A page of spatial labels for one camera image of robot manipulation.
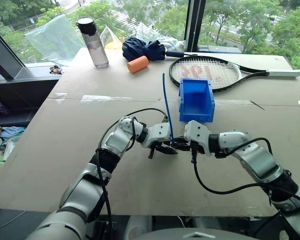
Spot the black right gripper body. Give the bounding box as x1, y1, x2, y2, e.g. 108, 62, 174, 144
185, 139, 204, 154

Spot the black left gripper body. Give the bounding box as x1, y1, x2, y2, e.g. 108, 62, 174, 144
147, 139, 172, 160

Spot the blue cable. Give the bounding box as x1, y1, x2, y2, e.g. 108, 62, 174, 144
161, 72, 176, 146

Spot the blue plastic bin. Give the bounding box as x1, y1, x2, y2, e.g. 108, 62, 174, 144
177, 77, 216, 124

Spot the clear tape strip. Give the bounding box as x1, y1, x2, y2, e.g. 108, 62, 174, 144
79, 94, 131, 104

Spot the orange foam cylinder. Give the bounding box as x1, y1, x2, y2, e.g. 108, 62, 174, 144
126, 55, 150, 74

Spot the grey robot torso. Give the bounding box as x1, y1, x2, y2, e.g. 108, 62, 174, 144
134, 227, 260, 240

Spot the black and white tennis racket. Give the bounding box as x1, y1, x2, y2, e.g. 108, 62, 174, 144
168, 55, 300, 94

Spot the navy folded umbrella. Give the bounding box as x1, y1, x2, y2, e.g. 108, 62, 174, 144
121, 36, 185, 62

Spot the crumpled clear plastic bag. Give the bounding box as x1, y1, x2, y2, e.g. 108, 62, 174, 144
133, 20, 186, 51

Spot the clear bag with yellow item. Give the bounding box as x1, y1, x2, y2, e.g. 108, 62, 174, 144
99, 25, 124, 50

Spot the clear water bottle black lid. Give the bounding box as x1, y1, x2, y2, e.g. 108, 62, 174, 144
76, 17, 110, 70

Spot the black window pillar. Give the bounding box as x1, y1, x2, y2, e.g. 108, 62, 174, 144
184, 0, 207, 53

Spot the small colourful gadget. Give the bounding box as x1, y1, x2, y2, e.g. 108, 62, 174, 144
49, 65, 65, 75

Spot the light blue cloth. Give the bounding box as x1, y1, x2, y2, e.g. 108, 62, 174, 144
0, 125, 26, 141

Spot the large clear plastic bag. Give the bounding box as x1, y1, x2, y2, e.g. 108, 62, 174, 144
24, 13, 89, 64

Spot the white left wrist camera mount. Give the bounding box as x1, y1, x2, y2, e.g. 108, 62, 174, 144
141, 122, 175, 149

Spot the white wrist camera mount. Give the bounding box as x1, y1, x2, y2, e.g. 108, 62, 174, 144
183, 120, 212, 156
141, 122, 175, 149

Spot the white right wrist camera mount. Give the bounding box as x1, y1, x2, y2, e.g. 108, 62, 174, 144
183, 120, 212, 156

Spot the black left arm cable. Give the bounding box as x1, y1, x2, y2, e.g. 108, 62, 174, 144
94, 107, 170, 240

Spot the slanted black window frame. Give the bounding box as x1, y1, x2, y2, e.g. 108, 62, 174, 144
0, 23, 27, 81

